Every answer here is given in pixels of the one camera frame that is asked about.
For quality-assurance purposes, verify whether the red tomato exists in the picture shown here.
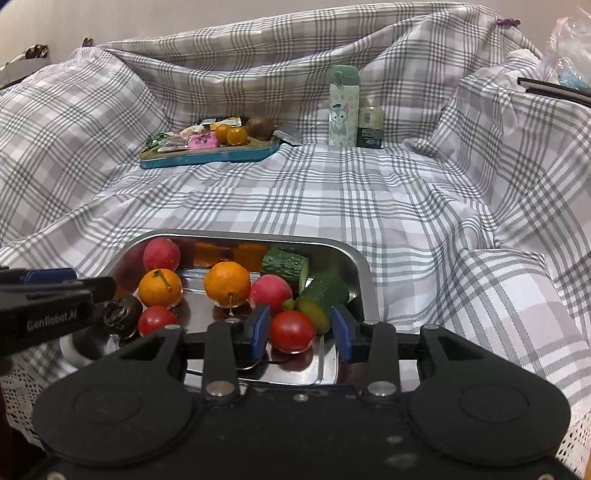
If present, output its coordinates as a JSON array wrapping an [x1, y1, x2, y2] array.
[[137, 305, 180, 337], [269, 310, 317, 354]]

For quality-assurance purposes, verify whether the pile of wrapped snacks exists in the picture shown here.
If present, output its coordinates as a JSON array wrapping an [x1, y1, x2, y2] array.
[[145, 116, 245, 153]]

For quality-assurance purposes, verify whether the white lace cloth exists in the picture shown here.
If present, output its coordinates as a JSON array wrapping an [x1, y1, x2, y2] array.
[[0, 353, 591, 478]]

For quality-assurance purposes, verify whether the silver foil packet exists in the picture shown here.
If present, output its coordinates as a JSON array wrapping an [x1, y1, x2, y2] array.
[[273, 124, 303, 147]]

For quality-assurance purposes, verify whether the green cucumber piece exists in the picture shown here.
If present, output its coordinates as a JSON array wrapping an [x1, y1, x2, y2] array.
[[261, 248, 309, 292], [294, 272, 350, 334]]

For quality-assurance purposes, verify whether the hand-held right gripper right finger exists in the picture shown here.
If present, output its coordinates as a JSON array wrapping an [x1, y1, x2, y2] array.
[[331, 305, 481, 401]]

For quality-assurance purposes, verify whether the grey plaid cloth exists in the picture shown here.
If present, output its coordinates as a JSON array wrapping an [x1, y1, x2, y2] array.
[[0, 2, 591, 444]]

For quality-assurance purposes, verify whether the dark drink can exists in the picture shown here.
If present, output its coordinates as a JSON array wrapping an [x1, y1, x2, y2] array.
[[356, 106, 385, 149]]

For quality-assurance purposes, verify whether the black flat strip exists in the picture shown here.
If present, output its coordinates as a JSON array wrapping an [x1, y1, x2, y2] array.
[[517, 78, 591, 107]]

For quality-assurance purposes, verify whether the white cardboard box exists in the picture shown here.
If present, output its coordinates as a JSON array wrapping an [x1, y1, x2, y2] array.
[[0, 44, 51, 88]]

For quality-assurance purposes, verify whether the brown round fruit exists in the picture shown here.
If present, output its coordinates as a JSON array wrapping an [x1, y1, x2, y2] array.
[[246, 116, 274, 141]]

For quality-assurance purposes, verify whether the clear plastic bag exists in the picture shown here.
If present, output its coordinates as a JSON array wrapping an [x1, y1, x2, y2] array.
[[538, 16, 591, 90]]

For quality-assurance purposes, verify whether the mint cartoon thermos bottle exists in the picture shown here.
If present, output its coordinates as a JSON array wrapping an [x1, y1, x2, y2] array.
[[329, 65, 360, 148]]

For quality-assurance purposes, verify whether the stainless steel tray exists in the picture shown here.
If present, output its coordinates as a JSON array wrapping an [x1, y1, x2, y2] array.
[[60, 229, 372, 388]]

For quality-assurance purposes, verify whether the red radish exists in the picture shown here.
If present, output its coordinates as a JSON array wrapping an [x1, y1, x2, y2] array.
[[143, 237, 182, 273], [249, 274, 294, 317]]

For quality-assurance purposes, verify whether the small orange mandarin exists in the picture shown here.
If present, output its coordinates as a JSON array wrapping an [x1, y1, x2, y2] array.
[[139, 268, 183, 309]]

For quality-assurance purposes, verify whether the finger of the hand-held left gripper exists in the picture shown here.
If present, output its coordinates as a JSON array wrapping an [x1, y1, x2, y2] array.
[[0, 276, 117, 304], [0, 267, 78, 283]]

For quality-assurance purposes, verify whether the large orange mandarin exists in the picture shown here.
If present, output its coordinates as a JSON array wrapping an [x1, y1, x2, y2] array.
[[204, 261, 252, 306]]

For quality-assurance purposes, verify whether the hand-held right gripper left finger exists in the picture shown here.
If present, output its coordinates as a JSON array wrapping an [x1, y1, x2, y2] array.
[[117, 304, 271, 401]]

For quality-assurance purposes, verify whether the blue tin tray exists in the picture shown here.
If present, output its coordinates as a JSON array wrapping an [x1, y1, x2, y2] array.
[[140, 134, 282, 170]]

